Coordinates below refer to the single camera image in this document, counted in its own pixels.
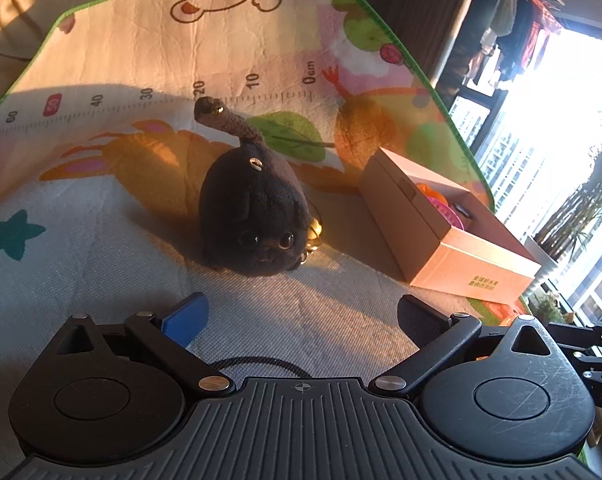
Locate black framed window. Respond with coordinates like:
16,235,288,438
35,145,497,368
446,25,602,321

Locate black cord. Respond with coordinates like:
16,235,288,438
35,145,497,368
215,356,312,379

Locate beige blanket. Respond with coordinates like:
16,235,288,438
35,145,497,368
0,0,74,128

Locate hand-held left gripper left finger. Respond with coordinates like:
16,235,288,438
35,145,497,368
56,291,236,397

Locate golden bell charm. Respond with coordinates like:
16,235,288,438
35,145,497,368
301,215,326,264

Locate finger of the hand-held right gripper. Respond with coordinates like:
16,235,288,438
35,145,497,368
547,312,602,349
571,349,602,378

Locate pink toy strainer scoop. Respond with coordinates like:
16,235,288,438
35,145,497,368
430,195,469,231

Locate black plush cat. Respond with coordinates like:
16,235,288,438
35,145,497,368
193,96,312,276

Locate dark pot green plants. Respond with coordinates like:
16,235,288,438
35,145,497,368
528,289,578,322

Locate hanging clothes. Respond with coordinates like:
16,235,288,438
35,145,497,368
468,0,568,92

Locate orange toy bowl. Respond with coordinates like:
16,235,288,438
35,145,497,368
413,183,449,206

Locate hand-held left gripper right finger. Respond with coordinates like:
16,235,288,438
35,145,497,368
368,294,556,397

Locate tall green potted plant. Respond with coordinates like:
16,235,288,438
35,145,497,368
535,155,602,263

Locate pink cardboard box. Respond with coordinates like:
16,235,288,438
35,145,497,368
358,147,542,302

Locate cartoon printed play mat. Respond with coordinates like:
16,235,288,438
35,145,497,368
0,0,532,396

